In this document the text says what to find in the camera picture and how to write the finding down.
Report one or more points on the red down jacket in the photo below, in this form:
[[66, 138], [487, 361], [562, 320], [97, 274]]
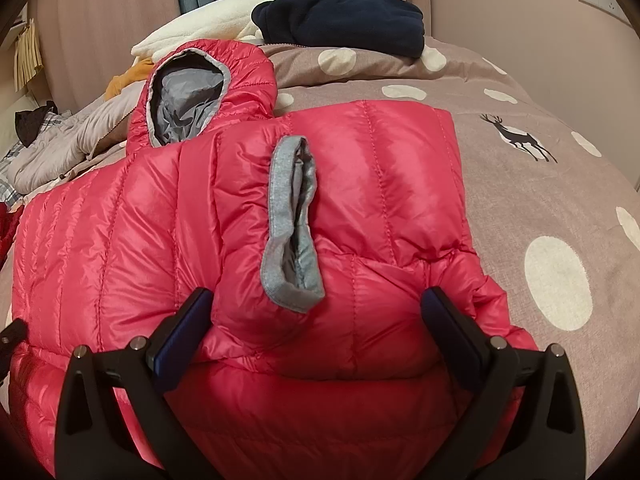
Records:
[[7, 230]]

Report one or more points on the plaid pillow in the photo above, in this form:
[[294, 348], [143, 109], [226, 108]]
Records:
[[6, 185]]

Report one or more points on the pink hooded down jacket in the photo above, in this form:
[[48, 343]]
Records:
[[400, 185]]

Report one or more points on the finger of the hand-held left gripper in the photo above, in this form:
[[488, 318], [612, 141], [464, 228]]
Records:
[[12, 347]]

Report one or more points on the mustard yellow garment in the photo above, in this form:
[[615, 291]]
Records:
[[127, 80]]

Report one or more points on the grey duvet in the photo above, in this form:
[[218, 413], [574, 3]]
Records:
[[65, 145]]

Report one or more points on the navy blue garment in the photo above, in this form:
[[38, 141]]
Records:
[[340, 20]]

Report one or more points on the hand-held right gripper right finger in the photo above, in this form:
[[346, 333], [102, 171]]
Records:
[[452, 345]]

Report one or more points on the polka dot bed sheet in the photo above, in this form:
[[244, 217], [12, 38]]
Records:
[[550, 185]]

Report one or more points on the black garment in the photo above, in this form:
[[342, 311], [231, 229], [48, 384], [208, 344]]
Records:
[[32, 122]]

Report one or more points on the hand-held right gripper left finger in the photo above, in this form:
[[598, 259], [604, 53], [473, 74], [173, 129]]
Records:
[[180, 345]]

